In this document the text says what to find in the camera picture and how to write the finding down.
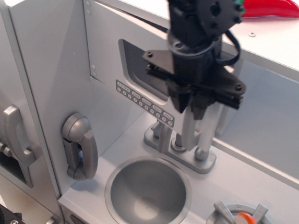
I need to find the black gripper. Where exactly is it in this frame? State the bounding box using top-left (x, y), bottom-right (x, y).
top-left (142, 42), bottom-right (246, 121)

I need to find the grey toy microwave door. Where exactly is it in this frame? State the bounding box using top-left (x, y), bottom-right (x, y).
top-left (71, 0), bottom-right (240, 154)

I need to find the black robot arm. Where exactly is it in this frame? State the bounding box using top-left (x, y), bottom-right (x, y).
top-left (143, 0), bottom-right (246, 120)

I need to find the grey toy faucet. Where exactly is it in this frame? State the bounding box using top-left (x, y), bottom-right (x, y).
top-left (144, 121), bottom-right (217, 174)

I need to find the grey round sink bowl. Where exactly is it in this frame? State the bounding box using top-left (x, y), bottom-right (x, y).
top-left (104, 156), bottom-right (192, 224)

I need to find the red toy chili pepper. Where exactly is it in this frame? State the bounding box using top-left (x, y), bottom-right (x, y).
top-left (237, 0), bottom-right (299, 19)

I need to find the grey toy telephone handset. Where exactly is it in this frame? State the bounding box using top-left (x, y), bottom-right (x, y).
top-left (62, 112), bottom-right (99, 181)

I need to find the white toy kitchen cabinet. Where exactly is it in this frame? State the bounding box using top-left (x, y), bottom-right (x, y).
top-left (0, 0), bottom-right (299, 224)

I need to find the grey ice dispenser panel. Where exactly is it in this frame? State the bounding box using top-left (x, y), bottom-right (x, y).
top-left (0, 139), bottom-right (33, 187)

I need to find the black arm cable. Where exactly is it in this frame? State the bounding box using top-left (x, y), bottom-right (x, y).
top-left (215, 28), bottom-right (244, 67)

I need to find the grey fridge door handle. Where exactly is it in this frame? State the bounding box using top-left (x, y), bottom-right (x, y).
top-left (3, 105), bottom-right (36, 166)

